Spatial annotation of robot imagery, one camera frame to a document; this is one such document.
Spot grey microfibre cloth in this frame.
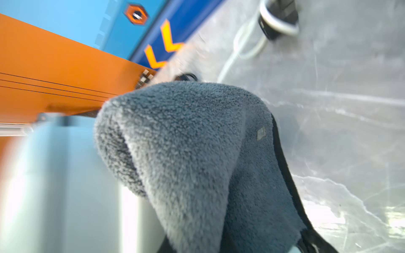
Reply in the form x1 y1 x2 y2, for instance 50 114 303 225
95 81 335 253

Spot white coffee machine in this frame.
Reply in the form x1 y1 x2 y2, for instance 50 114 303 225
1 114 165 253

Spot white power cable with plug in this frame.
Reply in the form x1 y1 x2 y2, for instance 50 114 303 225
217 0 300 83

